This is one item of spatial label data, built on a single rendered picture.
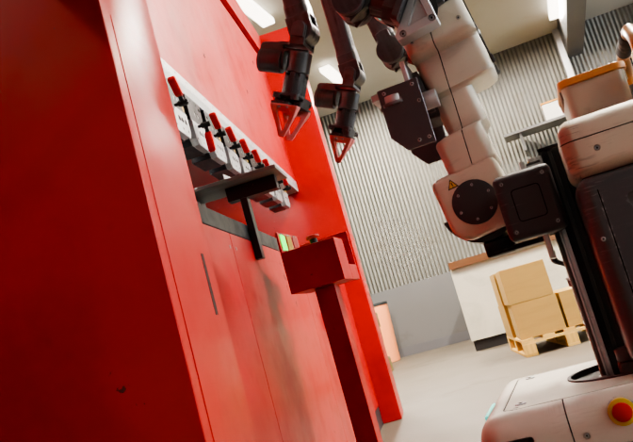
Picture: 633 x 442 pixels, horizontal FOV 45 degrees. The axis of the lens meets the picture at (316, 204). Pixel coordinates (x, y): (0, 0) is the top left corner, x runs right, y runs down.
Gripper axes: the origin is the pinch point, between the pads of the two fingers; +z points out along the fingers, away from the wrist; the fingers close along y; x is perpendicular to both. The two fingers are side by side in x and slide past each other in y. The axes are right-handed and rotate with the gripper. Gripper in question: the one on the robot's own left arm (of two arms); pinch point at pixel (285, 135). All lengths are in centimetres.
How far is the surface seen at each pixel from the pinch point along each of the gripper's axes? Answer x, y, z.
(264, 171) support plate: -14.2, -24.4, 7.9
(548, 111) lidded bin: 13, -788, -162
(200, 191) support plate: -30.5, -21.3, 16.2
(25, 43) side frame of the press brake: -10, 78, 1
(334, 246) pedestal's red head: 5.6, -36.1, 24.5
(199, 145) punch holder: -44, -41, 2
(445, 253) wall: -89, -841, 29
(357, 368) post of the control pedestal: 16, -43, 57
